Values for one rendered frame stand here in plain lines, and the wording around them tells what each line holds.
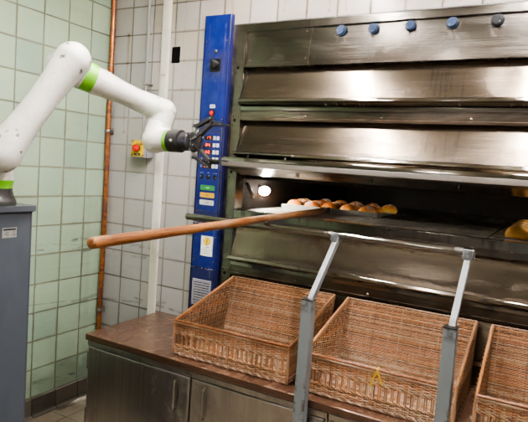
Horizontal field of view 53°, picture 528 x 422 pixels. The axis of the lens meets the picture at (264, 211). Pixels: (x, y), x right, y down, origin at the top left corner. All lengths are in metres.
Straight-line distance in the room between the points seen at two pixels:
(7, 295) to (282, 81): 1.51
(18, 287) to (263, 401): 1.00
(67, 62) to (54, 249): 1.34
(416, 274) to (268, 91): 1.09
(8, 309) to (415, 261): 1.61
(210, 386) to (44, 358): 1.22
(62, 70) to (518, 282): 1.86
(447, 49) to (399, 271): 0.95
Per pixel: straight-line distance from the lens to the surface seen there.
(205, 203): 2.76
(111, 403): 2.65
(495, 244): 2.30
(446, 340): 1.76
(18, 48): 2.91
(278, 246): 2.59
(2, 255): 2.10
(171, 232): 1.59
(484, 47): 2.38
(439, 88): 2.35
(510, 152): 2.29
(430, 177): 2.18
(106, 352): 2.60
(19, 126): 1.95
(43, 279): 3.06
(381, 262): 2.40
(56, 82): 1.98
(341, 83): 2.49
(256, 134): 2.65
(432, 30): 2.43
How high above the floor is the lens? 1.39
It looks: 4 degrees down
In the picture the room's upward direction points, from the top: 4 degrees clockwise
